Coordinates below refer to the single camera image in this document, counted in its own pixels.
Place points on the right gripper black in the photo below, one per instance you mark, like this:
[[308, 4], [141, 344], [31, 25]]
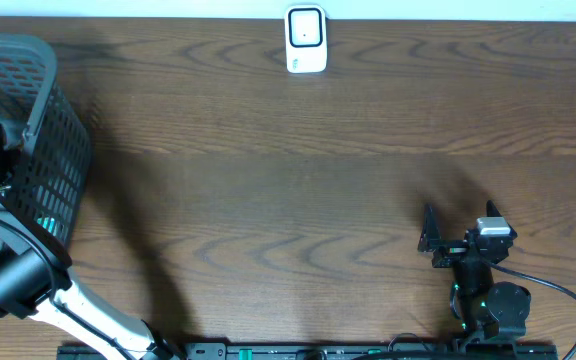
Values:
[[451, 250]]

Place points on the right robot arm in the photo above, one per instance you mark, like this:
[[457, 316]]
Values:
[[492, 313]]

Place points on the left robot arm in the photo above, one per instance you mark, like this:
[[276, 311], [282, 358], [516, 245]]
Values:
[[37, 281]]

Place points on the white barcode scanner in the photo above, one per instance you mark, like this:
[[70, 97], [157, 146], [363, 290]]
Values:
[[305, 39]]

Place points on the grey plastic mesh basket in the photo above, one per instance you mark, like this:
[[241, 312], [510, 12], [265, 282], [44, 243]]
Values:
[[52, 146]]

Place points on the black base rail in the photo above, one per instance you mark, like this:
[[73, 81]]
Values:
[[221, 351]]

